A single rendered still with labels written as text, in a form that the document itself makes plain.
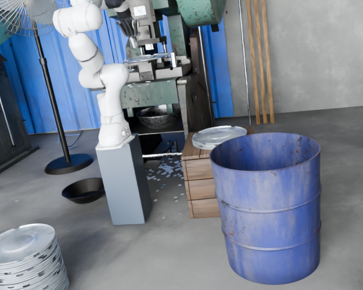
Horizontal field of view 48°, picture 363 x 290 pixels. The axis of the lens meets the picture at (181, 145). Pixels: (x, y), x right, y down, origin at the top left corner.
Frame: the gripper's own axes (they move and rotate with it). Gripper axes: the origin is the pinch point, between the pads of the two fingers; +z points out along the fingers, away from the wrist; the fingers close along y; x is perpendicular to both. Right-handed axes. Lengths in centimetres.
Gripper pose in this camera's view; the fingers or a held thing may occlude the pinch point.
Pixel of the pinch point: (133, 41)
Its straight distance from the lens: 242.3
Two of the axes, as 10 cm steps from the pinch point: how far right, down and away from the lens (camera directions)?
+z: 2.2, 6.9, 6.9
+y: 9.2, 0.8, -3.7
